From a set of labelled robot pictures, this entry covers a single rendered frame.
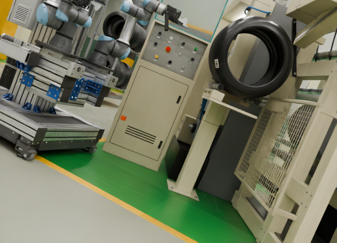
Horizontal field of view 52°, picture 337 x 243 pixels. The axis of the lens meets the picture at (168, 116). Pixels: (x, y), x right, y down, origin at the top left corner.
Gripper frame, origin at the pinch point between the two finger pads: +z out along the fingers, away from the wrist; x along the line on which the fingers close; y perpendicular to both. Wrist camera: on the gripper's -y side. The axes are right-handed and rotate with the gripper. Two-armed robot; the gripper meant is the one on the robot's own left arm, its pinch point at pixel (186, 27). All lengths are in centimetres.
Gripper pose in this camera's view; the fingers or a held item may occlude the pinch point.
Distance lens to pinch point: 253.6
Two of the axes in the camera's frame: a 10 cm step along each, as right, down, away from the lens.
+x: -0.5, -1.0, 9.9
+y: 4.9, -8.7, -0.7
